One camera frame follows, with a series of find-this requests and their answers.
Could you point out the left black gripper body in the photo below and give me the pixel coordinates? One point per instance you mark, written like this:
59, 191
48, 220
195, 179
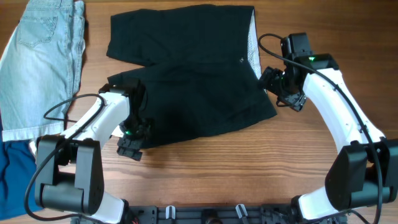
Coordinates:
136, 129

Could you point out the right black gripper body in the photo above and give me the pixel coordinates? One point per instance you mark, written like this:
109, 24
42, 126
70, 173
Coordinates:
275, 81

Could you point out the black shorts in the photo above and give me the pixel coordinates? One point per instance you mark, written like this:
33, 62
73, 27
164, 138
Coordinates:
200, 66

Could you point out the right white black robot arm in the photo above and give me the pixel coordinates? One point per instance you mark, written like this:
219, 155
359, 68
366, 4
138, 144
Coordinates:
364, 173

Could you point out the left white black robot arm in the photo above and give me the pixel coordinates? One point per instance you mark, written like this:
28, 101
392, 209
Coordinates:
69, 176

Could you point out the blue garment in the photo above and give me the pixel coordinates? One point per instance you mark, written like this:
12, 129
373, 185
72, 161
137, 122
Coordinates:
17, 168

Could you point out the light blue denim shorts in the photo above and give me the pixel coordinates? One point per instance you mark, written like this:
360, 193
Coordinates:
41, 68

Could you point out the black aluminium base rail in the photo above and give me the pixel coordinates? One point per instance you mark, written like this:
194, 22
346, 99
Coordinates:
264, 214

